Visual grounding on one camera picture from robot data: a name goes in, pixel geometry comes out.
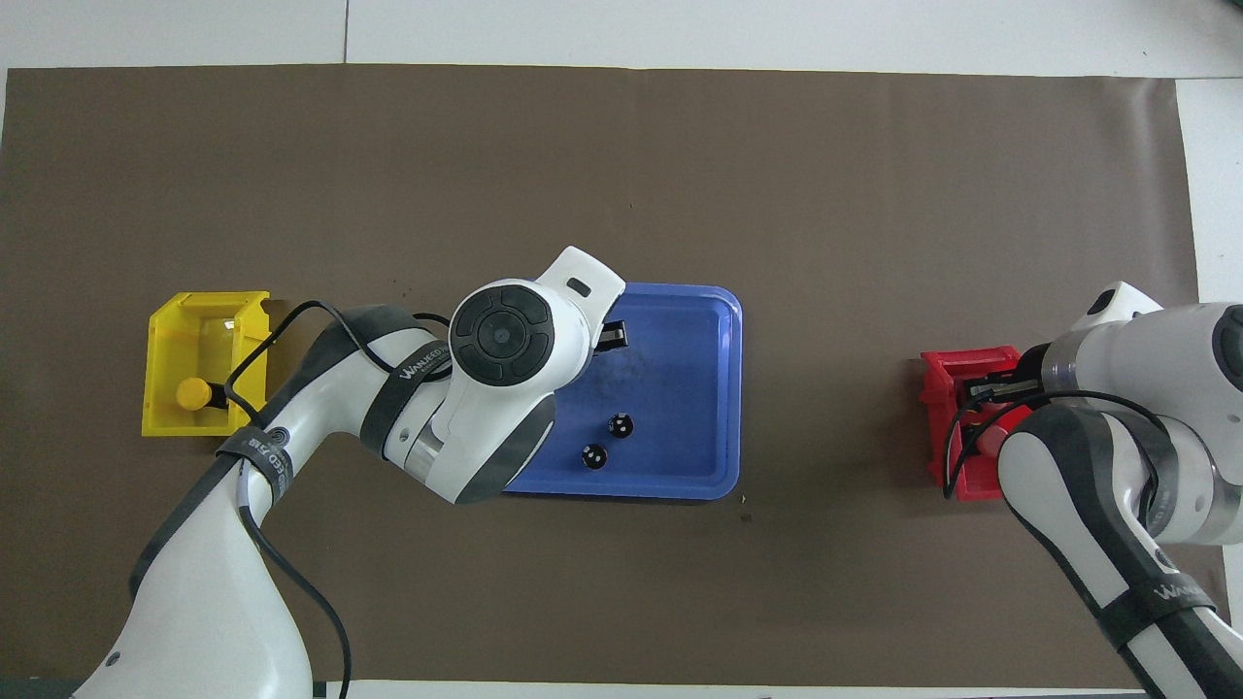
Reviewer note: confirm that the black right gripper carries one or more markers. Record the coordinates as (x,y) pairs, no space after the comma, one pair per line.
(1034,374)

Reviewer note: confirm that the red push button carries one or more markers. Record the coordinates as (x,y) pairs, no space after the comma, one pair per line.
(991,439)

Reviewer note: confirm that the yellow push button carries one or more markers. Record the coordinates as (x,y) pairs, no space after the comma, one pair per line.
(192,393)

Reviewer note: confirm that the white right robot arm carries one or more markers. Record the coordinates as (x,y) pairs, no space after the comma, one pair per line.
(1165,369)

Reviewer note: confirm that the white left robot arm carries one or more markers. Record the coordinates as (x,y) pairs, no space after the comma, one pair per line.
(495,408)

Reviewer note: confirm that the red plastic bin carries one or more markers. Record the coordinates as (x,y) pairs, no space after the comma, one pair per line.
(937,388)

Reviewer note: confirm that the blue plastic tray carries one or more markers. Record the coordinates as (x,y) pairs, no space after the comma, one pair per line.
(680,388)

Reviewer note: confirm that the black cylindrical knob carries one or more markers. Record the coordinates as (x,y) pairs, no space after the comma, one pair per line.
(621,425)
(593,456)

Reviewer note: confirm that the brown paper table mat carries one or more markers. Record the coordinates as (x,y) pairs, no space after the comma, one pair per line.
(621,146)

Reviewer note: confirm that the yellow plastic bin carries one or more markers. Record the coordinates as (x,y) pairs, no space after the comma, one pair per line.
(170,340)

